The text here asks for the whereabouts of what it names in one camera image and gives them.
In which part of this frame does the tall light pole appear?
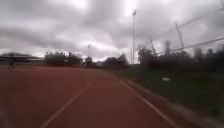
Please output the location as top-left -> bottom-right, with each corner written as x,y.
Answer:
131,9 -> 138,65

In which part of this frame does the red running track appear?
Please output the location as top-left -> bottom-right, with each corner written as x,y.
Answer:
0,65 -> 183,128

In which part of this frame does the row of dark trees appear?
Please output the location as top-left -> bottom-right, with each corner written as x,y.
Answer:
136,41 -> 224,73
44,49 -> 129,69

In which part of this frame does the grass field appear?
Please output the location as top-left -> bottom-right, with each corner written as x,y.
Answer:
114,66 -> 224,121

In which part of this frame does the low building with flat roof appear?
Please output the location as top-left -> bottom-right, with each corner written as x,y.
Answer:
0,52 -> 45,66

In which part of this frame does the grey kerb strip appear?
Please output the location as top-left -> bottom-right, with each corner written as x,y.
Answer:
114,71 -> 224,128

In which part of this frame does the person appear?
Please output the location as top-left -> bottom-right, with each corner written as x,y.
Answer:
8,58 -> 17,70

